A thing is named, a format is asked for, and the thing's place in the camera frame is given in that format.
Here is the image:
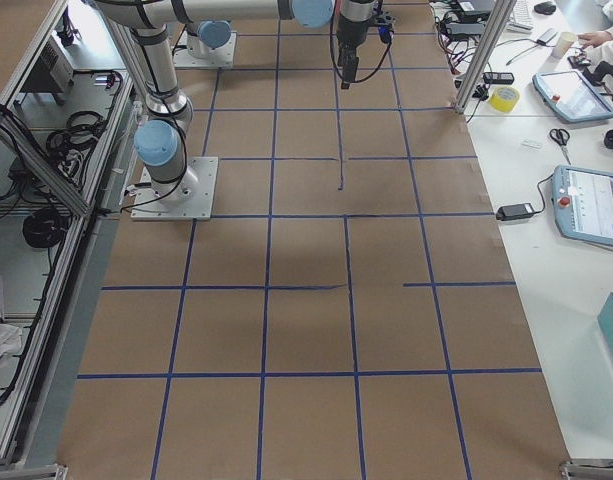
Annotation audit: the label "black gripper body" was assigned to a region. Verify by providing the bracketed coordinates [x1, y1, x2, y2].
[336, 0, 376, 49]

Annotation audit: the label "aluminium frame post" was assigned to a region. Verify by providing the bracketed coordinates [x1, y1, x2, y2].
[453, 0, 516, 114]

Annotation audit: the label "black handled scissors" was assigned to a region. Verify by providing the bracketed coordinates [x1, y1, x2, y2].
[549, 128, 571, 165]

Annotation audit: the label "upper teach pendant tablet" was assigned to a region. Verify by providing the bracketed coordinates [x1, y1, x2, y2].
[532, 70, 613, 123]

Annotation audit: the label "coiled black cables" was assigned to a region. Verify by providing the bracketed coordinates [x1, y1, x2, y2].
[45, 110, 110, 166]

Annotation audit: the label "person's hand at table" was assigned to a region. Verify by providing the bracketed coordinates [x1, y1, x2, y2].
[577, 30, 613, 49]

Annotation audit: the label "yellow tape roll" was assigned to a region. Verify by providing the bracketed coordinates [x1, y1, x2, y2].
[489, 86, 520, 113]

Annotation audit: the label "small black phone device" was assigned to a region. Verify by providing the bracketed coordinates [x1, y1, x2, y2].
[482, 72, 515, 85]

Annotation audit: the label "black power adapter brick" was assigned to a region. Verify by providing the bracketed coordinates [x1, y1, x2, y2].
[495, 203, 536, 221]

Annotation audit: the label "white paper cup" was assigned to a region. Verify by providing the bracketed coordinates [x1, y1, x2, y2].
[551, 31, 577, 59]

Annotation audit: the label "brown paper table mat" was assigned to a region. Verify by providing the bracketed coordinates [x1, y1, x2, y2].
[57, 1, 566, 479]

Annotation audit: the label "lower teach pendant tablet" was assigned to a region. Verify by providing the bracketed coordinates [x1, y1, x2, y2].
[551, 165, 613, 247]

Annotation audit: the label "teach pendant tablet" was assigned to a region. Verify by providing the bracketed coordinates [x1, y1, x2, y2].
[551, 165, 613, 247]
[532, 70, 613, 123]

